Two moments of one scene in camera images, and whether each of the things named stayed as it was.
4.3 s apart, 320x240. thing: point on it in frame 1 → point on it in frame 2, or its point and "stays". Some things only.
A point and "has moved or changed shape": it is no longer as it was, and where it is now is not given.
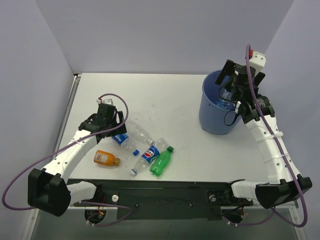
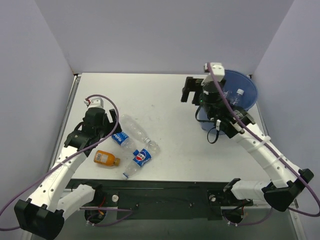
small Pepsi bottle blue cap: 124,140 stays
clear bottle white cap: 225,93 has moved or changed shape
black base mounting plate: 146,199 stays
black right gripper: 225,71 → 196,88
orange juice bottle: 106,158 stays
